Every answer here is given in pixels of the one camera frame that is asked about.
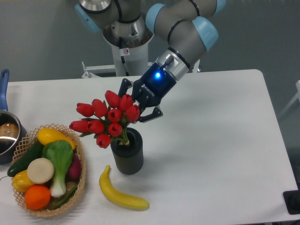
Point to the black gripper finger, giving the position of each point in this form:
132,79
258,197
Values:
156,113
125,85

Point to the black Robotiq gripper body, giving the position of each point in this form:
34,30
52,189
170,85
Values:
152,86

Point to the red tulip bouquet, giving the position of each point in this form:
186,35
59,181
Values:
107,119

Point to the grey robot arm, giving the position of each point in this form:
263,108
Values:
152,51

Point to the dark grey ribbed vase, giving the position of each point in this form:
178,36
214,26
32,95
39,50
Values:
129,158

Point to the yellow banana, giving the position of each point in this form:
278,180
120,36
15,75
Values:
117,197

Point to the green bok choy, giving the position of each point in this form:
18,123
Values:
60,153

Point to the yellow squash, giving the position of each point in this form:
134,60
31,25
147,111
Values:
49,135

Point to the purple sweet potato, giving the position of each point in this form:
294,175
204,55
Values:
74,170

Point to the woven wicker basket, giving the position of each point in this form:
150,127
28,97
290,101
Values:
77,186

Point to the dark green cucumber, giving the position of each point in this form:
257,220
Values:
34,152

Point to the green bean pod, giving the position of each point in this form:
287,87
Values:
62,201

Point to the round beige bun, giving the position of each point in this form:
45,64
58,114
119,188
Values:
40,170

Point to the blue saucepan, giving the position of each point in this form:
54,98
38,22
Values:
11,129

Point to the yellow bell pepper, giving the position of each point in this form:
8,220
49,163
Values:
21,182

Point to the orange fruit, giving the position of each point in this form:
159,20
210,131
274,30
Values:
37,197

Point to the black device at table edge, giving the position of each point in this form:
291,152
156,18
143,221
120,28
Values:
292,201

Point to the white frame at right edge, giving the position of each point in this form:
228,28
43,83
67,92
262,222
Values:
292,104

